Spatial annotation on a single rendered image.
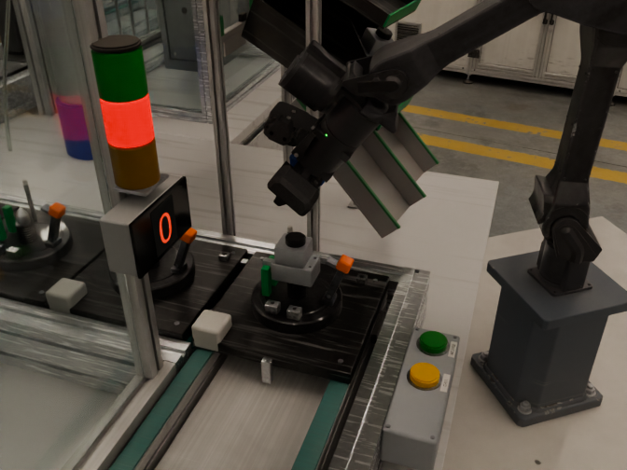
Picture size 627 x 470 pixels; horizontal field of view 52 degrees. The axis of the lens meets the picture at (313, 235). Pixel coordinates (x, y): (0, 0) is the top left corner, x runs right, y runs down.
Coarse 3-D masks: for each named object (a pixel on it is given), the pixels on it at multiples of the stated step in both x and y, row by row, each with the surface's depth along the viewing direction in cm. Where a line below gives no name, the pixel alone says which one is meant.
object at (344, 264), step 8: (328, 256) 94; (344, 256) 93; (328, 264) 93; (336, 264) 93; (344, 264) 92; (352, 264) 92; (336, 272) 93; (344, 272) 93; (336, 280) 94; (328, 288) 95; (336, 288) 95; (328, 296) 96
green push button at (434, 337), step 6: (420, 336) 94; (426, 336) 93; (432, 336) 93; (438, 336) 93; (444, 336) 93; (420, 342) 93; (426, 342) 92; (432, 342) 92; (438, 342) 92; (444, 342) 92; (426, 348) 92; (432, 348) 91; (438, 348) 91; (444, 348) 92
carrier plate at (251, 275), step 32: (256, 256) 111; (352, 288) 103; (384, 288) 104; (256, 320) 97; (352, 320) 97; (224, 352) 93; (256, 352) 91; (288, 352) 91; (320, 352) 91; (352, 352) 91
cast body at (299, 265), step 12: (288, 240) 92; (300, 240) 92; (312, 240) 95; (276, 252) 93; (288, 252) 92; (300, 252) 92; (312, 252) 96; (264, 264) 97; (276, 264) 94; (288, 264) 93; (300, 264) 93; (312, 264) 94; (276, 276) 95; (288, 276) 95; (300, 276) 94; (312, 276) 94
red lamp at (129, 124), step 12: (108, 108) 66; (120, 108) 65; (132, 108) 66; (144, 108) 67; (108, 120) 66; (120, 120) 66; (132, 120) 66; (144, 120) 67; (108, 132) 67; (120, 132) 67; (132, 132) 67; (144, 132) 68; (120, 144) 67; (132, 144) 68; (144, 144) 68
